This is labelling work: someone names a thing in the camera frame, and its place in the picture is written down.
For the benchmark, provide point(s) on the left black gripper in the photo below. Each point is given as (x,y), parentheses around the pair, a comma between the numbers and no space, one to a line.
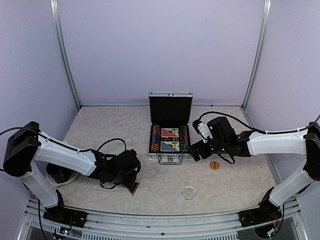
(130,183)

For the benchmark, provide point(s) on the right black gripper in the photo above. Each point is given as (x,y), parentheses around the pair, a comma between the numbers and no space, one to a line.
(204,154)

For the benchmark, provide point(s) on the blue playing card deck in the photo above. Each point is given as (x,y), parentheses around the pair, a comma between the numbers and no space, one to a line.
(169,146)

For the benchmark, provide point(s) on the red playing card deck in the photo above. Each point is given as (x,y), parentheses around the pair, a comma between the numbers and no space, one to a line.
(170,133)

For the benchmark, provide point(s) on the aluminium poker case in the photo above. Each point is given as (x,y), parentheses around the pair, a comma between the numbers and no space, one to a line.
(169,139)

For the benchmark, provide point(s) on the green poker chip stack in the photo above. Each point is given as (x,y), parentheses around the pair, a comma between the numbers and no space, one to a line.
(184,148)

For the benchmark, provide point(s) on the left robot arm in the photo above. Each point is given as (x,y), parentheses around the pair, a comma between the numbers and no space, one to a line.
(29,144)

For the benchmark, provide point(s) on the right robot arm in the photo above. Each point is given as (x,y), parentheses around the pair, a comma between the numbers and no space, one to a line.
(219,138)

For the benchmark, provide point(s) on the red triangular dealer button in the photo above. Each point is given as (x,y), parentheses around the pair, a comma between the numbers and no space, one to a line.
(134,188)

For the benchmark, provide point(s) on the right chip row in case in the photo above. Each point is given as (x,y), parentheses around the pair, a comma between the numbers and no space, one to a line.
(183,133)

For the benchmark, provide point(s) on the chip row in case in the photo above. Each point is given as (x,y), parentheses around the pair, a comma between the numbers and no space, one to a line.
(183,133)
(155,141)

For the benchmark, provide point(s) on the orange big blind button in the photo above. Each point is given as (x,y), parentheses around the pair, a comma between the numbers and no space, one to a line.
(214,165)

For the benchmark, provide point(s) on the left chip row in case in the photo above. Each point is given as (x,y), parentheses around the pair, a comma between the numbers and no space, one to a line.
(155,141)

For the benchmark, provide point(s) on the clear round dealer puck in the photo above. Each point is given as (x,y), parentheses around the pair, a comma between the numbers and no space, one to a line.
(188,193)

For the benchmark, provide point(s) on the clear round tray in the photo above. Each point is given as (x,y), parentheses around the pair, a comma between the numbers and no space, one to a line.
(60,176)

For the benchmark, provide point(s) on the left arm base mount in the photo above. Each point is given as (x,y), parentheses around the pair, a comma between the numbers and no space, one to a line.
(63,215)

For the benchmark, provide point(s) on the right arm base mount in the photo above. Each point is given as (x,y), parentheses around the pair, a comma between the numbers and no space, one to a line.
(265,212)

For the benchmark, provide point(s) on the front aluminium frame rail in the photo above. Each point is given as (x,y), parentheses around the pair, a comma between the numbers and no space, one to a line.
(117,226)

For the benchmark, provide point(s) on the right rear aluminium post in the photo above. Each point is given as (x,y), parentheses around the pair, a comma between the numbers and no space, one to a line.
(258,53)

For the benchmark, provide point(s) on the aluminium post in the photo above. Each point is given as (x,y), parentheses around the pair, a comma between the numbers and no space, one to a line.
(258,53)
(54,5)

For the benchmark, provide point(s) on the left rear aluminium post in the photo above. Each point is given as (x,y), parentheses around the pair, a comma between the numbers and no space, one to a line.
(54,5)

